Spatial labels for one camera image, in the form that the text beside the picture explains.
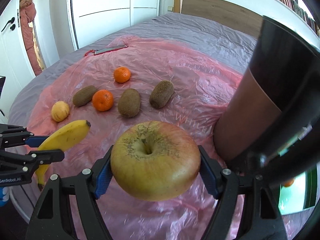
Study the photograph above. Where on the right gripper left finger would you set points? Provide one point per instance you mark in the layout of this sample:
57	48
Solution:
52	216

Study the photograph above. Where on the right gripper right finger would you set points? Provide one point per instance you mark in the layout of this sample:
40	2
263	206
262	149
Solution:
260	218

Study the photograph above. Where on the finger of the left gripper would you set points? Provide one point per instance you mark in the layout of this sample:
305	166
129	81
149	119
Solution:
33	159
13	136

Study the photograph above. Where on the green tray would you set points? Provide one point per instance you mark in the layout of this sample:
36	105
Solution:
299	194

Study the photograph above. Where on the yellow banana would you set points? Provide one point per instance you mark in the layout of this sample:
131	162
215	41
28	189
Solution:
63	139

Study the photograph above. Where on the round yellow scarred fruit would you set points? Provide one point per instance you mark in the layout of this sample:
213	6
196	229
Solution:
60	111

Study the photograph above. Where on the large brown kiwi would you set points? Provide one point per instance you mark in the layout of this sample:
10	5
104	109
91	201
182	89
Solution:
84	95

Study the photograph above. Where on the orange mandarin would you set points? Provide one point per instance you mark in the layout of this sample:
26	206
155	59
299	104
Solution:
103	100
121	74

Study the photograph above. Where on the steel black electric kettle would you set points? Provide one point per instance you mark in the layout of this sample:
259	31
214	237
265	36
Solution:
270	128

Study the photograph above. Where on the large red-green apple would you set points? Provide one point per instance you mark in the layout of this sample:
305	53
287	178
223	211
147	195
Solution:
155	161

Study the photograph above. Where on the person in pink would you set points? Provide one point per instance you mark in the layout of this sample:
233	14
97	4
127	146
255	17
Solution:
27	15

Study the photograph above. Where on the pink plastic sheet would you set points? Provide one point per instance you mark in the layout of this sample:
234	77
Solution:
183	217

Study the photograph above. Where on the white wardrobe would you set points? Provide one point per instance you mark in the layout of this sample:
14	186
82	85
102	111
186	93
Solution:
92	20

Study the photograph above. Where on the grey purple bedspread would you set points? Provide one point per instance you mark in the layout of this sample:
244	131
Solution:
187	37

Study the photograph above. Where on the wooden headboard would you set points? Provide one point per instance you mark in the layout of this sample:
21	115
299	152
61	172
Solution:
222	12

